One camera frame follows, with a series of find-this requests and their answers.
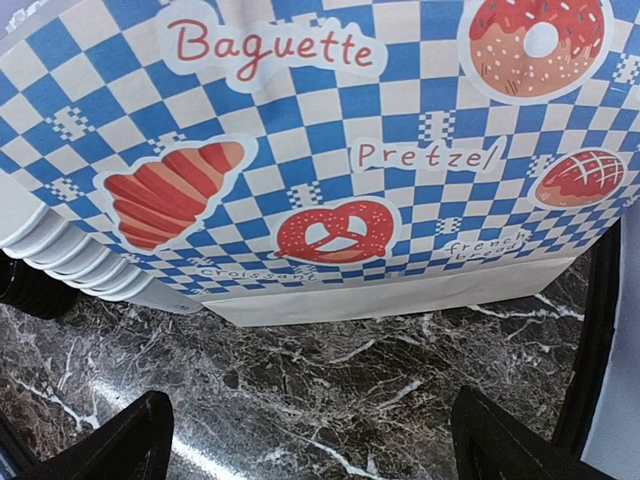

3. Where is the stack of white paper cups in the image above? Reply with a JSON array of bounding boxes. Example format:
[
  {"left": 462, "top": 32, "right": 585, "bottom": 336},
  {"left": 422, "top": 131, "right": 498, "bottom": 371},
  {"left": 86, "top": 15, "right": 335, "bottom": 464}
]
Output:
[{"left": 1, "top": 173, "right": 202, "bottom": 315}]

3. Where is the stack of black lids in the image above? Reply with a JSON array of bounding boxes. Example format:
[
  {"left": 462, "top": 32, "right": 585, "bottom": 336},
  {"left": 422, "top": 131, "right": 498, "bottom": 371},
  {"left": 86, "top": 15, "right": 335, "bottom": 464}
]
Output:
[{"left": 0, "top": 252, "right": 79, "bottom": 319}]

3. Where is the blue checkered paper bag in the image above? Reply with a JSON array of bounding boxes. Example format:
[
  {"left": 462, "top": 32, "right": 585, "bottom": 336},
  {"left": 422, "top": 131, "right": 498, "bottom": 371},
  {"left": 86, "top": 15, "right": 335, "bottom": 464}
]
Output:
[{"left": 1, "top": 1, "right": 639, "bottom": 325}]

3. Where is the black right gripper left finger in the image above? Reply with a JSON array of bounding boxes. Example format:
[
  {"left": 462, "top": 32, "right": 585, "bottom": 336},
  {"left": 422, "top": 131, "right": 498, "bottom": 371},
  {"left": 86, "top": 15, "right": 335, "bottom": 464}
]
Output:
[{"left": 1, "top": 390, "right": 174, "bottom": 479}]

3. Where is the black vertical frame post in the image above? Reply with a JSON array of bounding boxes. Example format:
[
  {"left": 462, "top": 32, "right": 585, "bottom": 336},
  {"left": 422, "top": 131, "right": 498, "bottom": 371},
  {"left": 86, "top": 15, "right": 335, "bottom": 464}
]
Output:
[{"left": 552, "top": 221, "right": 621, "bottom": 459}]

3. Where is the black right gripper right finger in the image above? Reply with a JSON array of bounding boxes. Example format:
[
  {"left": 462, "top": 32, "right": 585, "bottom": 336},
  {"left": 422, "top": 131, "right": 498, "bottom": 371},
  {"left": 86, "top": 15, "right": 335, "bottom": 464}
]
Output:
[{"left": 450, "top": 386, "right": 605, "bottom": 480}]

